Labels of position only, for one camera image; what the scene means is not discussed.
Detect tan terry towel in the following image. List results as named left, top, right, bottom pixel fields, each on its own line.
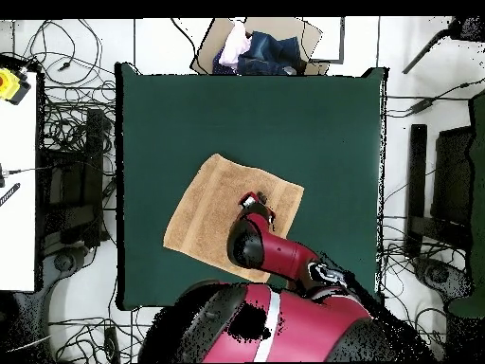
left=162, top=153, right=305, bottom=283

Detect dark green table cloth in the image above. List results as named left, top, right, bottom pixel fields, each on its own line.
left=115, top=62, right=389, bottom=313

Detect blue jeans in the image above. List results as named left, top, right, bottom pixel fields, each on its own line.
left=211, top=30, right=307, bottom=76

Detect pale pink garment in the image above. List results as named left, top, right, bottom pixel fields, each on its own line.
left=218, top=19, right=253, bottom=71

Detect black floor stand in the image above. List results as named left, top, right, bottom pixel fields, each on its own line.
left=403, top=123, right=475, bottom=259
left=37, top=107, right=117, bottom=247

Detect cardboard box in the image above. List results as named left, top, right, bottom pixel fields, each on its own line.
left=189, top=16, right=331, bottom=76

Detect gray caster foot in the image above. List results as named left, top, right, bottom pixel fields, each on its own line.
left=412, top=257, right=475, bottom=300
left=39, top=242, right=99, bottom=282

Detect dark green covered furniture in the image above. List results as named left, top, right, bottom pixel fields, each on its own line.
left=448, top=90, right=485, bottom=319

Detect black tripod leg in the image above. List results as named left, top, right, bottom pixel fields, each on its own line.
left=402, top=15, right=485, bottom=75

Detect white desk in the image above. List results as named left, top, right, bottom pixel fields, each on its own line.
left=0, top=71, right=39, bottom=293

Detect yellow emergency stop button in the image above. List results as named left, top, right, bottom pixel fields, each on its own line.
left=0, top=66, right=32, bottom=106

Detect black power adapter cable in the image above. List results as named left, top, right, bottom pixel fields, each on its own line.
left=385, top=77, right=485, bottom=118

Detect black cable tangle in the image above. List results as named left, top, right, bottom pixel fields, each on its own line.
left=48, top=318, right=153, bottom=363
left=378, top=242, right=448, bottom=357
left=14, top=18, right=117, bottom=160

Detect black ribbed strap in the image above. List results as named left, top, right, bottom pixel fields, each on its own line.
left=0, top=182, right=21, bottom=208

